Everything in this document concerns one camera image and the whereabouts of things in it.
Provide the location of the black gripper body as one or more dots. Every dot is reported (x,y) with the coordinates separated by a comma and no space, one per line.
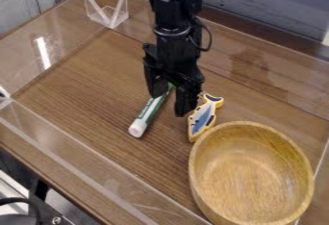
(175,52)

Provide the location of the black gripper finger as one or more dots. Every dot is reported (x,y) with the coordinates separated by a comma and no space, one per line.
(156,83)
(187,96)

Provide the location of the green white marker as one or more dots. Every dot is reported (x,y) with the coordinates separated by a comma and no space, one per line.
(139,125)

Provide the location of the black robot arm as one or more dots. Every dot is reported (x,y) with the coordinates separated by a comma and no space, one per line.
(175,13)

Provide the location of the brown wooden bowl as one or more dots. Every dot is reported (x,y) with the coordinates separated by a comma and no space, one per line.
(250,175)

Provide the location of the yellow blue fish toy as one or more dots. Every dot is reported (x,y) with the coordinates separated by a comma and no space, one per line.
(202,119)

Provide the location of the clear acrylic front wall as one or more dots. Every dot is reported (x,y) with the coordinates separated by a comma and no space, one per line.
(108,191)

